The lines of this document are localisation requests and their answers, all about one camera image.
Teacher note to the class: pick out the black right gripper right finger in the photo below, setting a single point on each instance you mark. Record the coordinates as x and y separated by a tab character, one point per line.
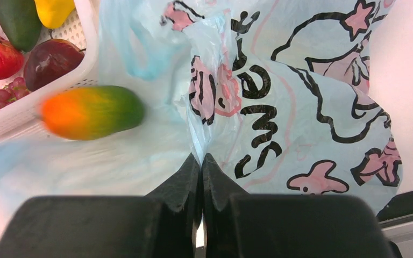
240	224

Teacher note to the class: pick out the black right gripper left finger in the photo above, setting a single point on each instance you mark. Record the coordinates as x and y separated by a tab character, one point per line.
162	223

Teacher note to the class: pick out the light blue plastic bag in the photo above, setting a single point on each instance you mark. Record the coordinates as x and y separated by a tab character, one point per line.
275	91

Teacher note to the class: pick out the orange green fake mango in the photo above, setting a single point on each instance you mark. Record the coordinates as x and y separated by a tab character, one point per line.
90	113

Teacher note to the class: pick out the dark red fake fruit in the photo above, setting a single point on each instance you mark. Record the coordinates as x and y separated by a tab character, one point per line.
49	61

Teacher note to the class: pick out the red fake grape bunch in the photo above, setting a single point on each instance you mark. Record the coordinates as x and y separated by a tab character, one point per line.
13	91

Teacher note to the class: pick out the yellow fake pear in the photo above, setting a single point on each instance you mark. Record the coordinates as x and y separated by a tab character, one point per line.
53	13

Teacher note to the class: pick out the dark green fake avocado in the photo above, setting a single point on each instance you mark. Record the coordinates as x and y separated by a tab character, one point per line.
20	23

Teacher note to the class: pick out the white perforated plastic basket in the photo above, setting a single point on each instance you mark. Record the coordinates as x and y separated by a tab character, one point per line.
19	119

